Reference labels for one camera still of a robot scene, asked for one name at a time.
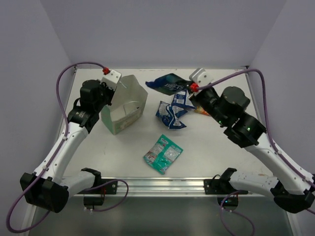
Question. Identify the dark blue snack packet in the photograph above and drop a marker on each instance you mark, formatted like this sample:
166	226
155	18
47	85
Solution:
169	84

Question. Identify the aluminium mounting rail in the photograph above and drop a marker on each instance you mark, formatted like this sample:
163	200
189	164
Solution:
157	186

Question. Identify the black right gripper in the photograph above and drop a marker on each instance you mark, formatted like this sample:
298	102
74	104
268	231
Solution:
195	97

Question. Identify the green paper gift bag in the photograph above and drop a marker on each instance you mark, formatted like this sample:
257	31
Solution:
127	105

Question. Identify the blue white snack packet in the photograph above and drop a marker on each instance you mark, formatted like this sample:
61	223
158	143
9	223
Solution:
181	100
169	115

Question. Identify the black right base bracket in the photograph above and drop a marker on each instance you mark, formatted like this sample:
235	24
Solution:
214	187

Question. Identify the orange snack packet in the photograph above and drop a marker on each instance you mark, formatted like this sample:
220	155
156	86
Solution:
200	110

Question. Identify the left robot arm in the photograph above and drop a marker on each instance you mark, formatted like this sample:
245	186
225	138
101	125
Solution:
47	187

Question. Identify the black base bracket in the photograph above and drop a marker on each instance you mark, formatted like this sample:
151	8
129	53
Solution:
214	187
108	189

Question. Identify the green snack packet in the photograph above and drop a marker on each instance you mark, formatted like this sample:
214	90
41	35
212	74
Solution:
163	154

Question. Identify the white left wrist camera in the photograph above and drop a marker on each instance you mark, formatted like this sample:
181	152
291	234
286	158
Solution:
111	77

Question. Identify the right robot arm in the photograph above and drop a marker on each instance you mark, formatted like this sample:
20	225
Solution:
290	186

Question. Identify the black left base bracket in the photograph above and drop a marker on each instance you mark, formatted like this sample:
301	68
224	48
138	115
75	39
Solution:
108	189

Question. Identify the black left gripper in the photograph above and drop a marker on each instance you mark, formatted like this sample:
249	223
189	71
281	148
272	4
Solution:
108	92

